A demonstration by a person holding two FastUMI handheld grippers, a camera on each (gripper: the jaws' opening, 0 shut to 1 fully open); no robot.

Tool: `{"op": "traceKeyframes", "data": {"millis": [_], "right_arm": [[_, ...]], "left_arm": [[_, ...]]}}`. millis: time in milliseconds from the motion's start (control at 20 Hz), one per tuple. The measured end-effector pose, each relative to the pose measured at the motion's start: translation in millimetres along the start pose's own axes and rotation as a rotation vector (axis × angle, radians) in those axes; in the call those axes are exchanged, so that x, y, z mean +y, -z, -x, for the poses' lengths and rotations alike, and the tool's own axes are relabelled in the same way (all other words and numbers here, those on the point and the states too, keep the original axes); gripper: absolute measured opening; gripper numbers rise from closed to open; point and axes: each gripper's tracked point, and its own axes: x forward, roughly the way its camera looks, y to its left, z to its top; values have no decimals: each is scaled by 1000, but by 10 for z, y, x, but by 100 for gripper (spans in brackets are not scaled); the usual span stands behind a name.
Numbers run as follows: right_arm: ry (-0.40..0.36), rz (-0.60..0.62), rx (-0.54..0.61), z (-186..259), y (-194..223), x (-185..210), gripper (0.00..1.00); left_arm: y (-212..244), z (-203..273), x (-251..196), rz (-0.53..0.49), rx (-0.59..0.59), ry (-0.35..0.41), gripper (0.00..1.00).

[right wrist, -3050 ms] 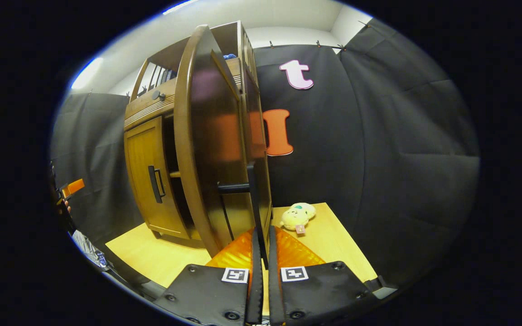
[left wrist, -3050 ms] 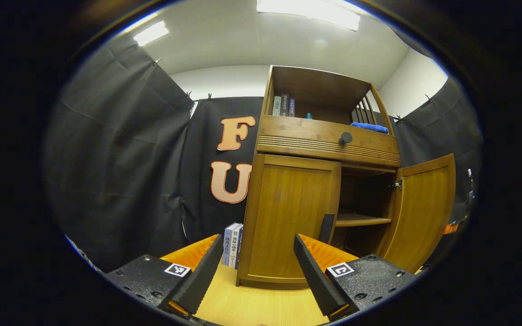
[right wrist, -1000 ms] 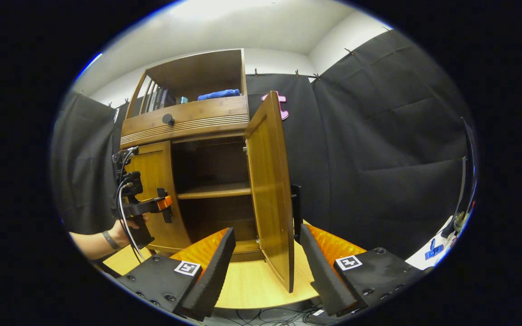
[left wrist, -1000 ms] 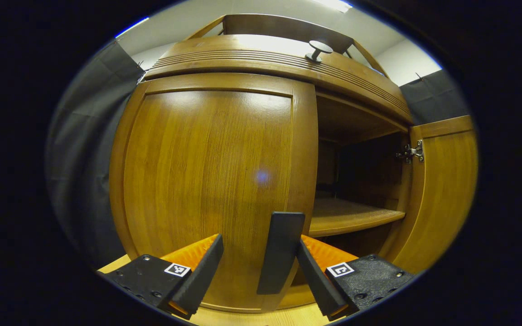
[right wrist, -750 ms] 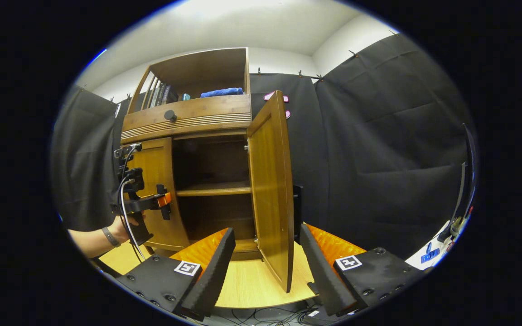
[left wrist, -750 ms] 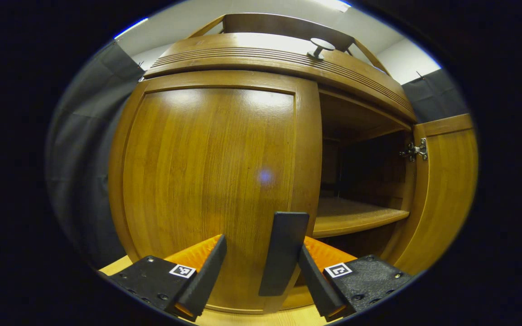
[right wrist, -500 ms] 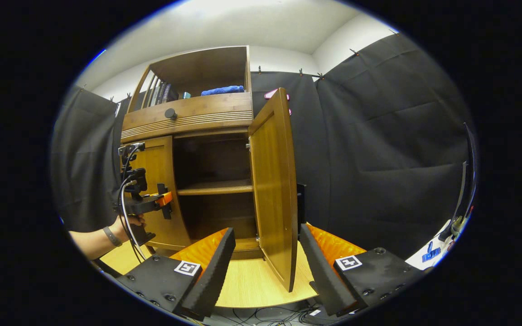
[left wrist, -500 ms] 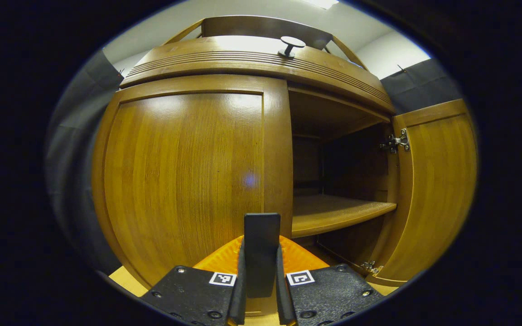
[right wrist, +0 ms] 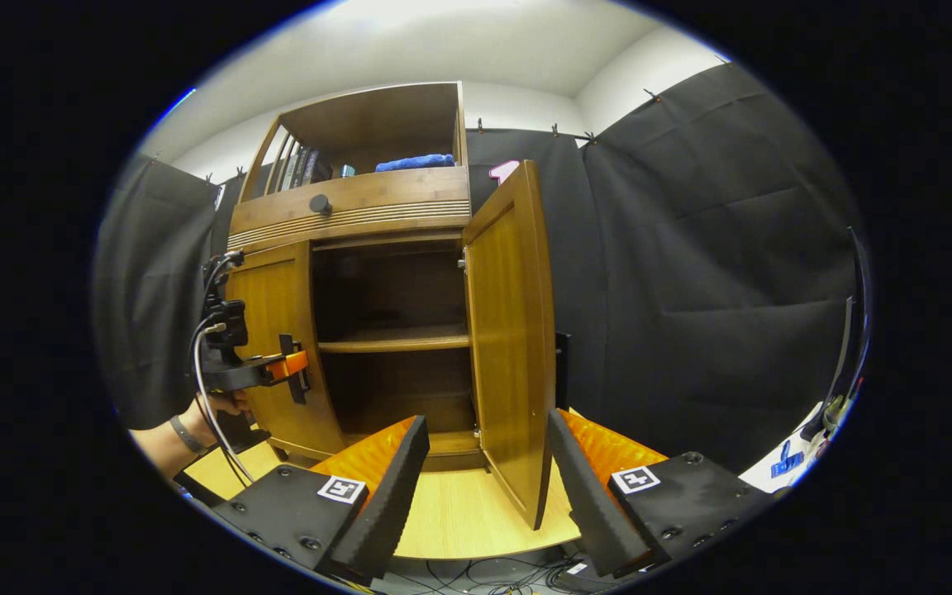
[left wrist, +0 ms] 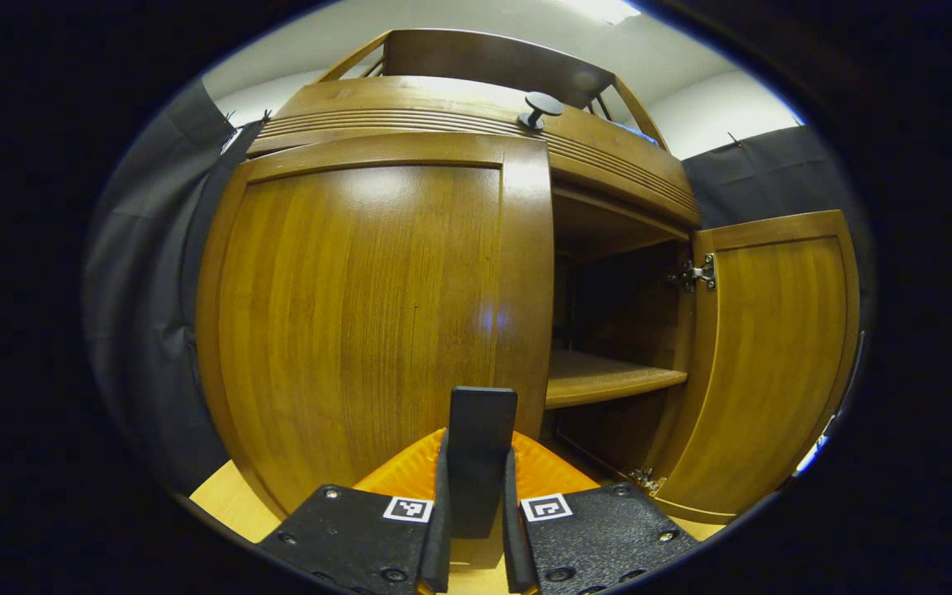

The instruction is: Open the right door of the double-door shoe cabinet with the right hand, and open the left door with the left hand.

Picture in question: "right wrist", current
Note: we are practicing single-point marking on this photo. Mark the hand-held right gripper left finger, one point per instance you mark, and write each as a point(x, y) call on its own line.
point(393, 496)

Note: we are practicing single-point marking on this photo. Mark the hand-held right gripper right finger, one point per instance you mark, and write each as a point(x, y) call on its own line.
point(587, 496)

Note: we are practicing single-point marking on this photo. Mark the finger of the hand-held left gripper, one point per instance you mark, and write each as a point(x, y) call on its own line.
point(287, 365)

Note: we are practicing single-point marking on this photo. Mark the wooden shoe cabinet door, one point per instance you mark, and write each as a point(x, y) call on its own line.
point(509, 330)
point(278, 297)

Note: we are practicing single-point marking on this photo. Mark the wooden double-door shoe cabinet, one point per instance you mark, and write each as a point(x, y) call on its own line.
point(377, 116)

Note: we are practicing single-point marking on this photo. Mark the wooden inner cabinet shelf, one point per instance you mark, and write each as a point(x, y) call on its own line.
point(393, 339)

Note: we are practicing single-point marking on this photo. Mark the black power adapter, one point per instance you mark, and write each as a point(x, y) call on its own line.
point(583, 580)

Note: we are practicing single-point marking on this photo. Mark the dark wristband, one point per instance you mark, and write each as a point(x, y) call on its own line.
point(187, 435)

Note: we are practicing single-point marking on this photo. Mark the black book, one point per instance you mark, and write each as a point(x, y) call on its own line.
point(301, 168)

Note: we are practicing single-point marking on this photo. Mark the navy blue book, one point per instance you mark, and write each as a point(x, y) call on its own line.
point(317, 168)

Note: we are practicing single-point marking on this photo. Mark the blue plastic clip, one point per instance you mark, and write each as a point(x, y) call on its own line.
point(786, 461)

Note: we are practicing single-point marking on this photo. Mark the wooden drawer with black knob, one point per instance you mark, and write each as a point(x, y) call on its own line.
point(402, 194)

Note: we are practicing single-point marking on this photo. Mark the blue folded towel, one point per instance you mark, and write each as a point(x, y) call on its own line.
point(414, 163)

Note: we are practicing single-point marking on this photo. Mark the black backdrop cloth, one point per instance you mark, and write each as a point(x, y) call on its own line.
point(691, 248)

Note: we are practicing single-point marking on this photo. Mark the dark curved bar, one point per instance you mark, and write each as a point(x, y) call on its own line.
point(852, 330)

